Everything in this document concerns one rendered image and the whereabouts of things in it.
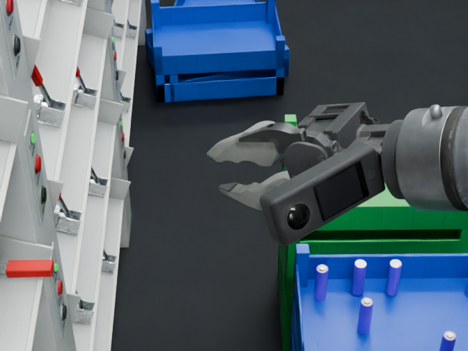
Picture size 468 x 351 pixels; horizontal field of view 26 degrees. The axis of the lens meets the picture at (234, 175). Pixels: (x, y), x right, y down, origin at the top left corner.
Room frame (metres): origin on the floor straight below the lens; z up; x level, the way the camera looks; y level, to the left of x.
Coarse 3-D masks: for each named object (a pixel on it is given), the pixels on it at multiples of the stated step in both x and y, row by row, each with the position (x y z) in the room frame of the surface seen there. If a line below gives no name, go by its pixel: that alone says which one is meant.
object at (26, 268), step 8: (0, 264) 0.53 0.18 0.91; (8, 264) 0.53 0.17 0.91; (16, 264) 0.53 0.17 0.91; (24, 264) 0.53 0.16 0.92; (32, 264) 0.53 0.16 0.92; (40, 264) 0.53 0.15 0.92; (48, 264) 0.53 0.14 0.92; (0, 272) 0.52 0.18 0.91; (8, 272) 0.52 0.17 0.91; (16, 272) 0.52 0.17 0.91; (24, 272) 0.52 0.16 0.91; (32, 272) 0.52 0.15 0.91; (40, 272) 0.52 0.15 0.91; (48, 272) 0.52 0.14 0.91
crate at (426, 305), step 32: (320, 256) 1.03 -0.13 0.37; (352, 256) 1.04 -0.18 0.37; (384, 256) 1.04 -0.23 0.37; (416, 256) 1.04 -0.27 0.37; (448, 256) 1.04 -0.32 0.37; (384, 288) 1.02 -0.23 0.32; (416, 288) 1.02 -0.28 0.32; (448, 288) 1.02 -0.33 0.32; (320, 320) 0.95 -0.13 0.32; (352, 320) 0.95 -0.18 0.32; (384, 320) 0.95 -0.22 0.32; (416, 320) 0.95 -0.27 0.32; (448, 320) 0.95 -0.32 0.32
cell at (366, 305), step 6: (366, 300) 0.94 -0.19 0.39; (372, 300) 0.94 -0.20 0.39; (360, 306) 0.94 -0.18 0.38; (366, 306) 0.93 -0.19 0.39; (372, 306) 0.93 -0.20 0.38; (360, 312) 0.93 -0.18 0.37; (366, 312) 0.93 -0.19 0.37; (372, 312) 0.93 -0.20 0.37; (360, 318) 0.93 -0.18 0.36; (366, 318) 0.93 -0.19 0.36; (360, 324) 0.93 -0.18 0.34; (366, 324) 0.93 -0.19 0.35; (360, 330) 0.93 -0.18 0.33; (366, 330) 0.93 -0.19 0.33
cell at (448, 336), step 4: (444, 332) 0.88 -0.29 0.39; (448, 332) 0.88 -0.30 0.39; (452, 332) 0.88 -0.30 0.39; (444, 336) 0.87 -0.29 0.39; (448, 336) 0.87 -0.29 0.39; (452, 336) 0.87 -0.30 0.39; (444, 340) 0.87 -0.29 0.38; (448, 340) 0.87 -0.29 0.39; (452, 340) 0.87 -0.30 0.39; (444, 344) 0.87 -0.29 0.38; (448, 344) 0.87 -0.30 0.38; (452, 344) 0.87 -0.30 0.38; (440, 348) 0.88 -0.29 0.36; (444, 348) 0.87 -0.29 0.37; (448, 348) 0.87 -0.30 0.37; (452, 348) 0.87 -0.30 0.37
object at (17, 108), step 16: (0, 96) 0.70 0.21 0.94; (0, 112) 0.70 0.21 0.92; (16, 112) 0.70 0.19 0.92; (0, 128) 0.70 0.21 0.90; (16, 128) 0.70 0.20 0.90; (0, 144) 0.70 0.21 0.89; (16, 144) 0.70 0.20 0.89; (0, 160) 0.68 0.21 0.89; (0, 176) 0.66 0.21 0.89; (0, 192) 0.64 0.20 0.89; (0, 208) 0.62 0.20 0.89
